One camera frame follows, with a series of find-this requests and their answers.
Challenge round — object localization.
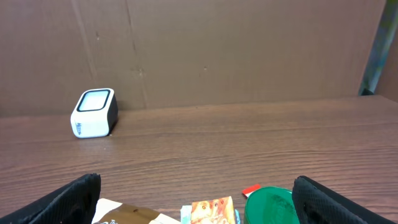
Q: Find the white snack wrapper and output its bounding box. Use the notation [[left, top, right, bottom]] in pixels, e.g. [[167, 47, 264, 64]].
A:
[[91, 198, 181, 224]]

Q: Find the green lid jar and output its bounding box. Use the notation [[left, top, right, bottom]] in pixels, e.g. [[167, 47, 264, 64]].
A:
[[244, 187, 300, 224]]

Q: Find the white barcode scanner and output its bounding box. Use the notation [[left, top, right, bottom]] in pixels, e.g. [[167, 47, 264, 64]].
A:
[[70, 88, 119, 139]]

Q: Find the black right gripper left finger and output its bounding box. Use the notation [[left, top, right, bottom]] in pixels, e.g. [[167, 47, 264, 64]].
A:
[[1, 173, 101, 224]]

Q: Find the orange white snack packet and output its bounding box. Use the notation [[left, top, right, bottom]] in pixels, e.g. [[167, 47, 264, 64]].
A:
[[190, 196, 237, 224]]

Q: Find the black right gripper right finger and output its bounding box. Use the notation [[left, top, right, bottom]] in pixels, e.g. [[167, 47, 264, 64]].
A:
[[292, 175, 394, 224]]

